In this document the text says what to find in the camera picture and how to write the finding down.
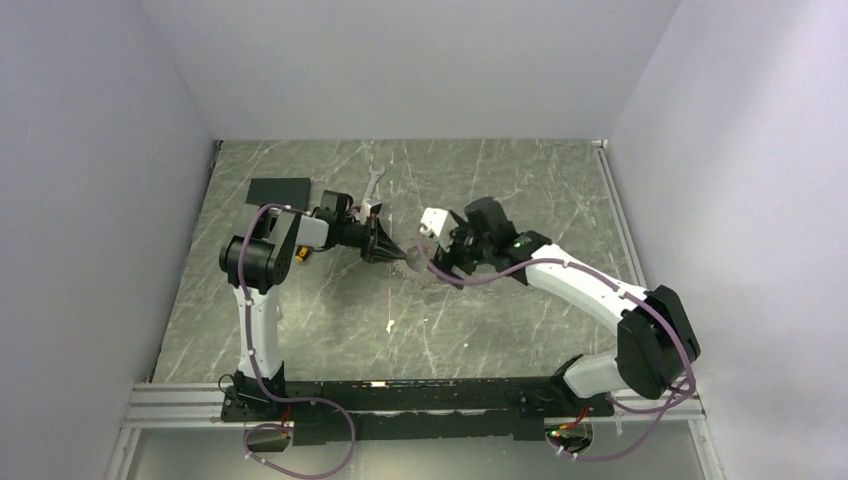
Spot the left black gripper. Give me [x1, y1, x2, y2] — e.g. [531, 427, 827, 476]
[338, 214, 406, 263]

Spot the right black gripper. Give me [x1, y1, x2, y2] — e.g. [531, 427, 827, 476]
[427, 215, 493, 290]

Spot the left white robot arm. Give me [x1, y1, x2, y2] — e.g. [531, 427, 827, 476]
[219, 194, 406, 420]

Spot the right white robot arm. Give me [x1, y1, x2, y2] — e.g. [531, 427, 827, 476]
[418, 197, 701, 415]

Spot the silver open-end wrench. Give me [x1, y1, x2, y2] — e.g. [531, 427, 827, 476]
[361, 164, 385, 206]

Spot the yellow black screwdriver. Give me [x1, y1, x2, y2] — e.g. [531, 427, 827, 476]
[295, 246, 313, 263]

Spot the black flat box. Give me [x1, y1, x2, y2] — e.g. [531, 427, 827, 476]
[245, 177, 312, 210]

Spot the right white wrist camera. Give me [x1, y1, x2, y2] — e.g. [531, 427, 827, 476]
[418, 207, 467, 253]

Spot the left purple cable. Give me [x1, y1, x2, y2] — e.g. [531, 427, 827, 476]
[235, 202, 359, 478]

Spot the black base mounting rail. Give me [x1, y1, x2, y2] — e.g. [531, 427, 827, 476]
[222, 376, 614, 446]

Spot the aluminium extrusion frame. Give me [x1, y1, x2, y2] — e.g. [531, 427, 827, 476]
[107, 383, 726, 479]

